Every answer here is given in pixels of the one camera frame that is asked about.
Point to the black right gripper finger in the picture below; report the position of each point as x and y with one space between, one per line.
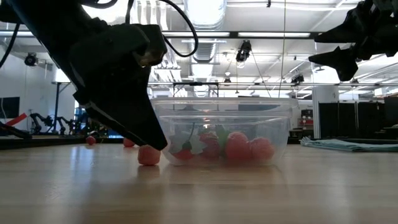
339 35
342 59

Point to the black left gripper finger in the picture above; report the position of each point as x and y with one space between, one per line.
130 118

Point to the red strawberry green leaves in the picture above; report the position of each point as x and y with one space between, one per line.
210 146
128 143

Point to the pink round fruit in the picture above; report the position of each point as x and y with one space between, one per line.
262 149
237 147
148 157

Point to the red cherry with stem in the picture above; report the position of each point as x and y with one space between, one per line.
90 140

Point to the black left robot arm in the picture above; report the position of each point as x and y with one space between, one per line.
40 21

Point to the clear plastic tupperware container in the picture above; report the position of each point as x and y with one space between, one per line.
280 124

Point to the white pillar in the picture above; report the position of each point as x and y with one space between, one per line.
325 109

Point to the black partition panels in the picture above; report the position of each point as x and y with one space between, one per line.
351 119

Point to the black pole stand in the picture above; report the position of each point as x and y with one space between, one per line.
56 105

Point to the black background robot arms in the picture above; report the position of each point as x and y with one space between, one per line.
46 121

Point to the folded teal cloth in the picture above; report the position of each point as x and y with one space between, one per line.
348 144

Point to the black overhead beam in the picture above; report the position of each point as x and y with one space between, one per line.
233 34

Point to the red strip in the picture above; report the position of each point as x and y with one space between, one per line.
17 119

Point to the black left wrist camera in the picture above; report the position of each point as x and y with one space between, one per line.
155 43

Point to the black ceiling camera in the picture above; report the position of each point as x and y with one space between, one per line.
31 59

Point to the black aluminium table frame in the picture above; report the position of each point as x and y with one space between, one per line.
46 141

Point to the metal ceiling rail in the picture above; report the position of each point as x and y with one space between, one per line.
248 84

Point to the black overhead camera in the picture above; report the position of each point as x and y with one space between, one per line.
243 51

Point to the silver ventilation duct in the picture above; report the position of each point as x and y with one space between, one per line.
205 18

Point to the black wall monitor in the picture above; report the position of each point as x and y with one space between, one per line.
9 107

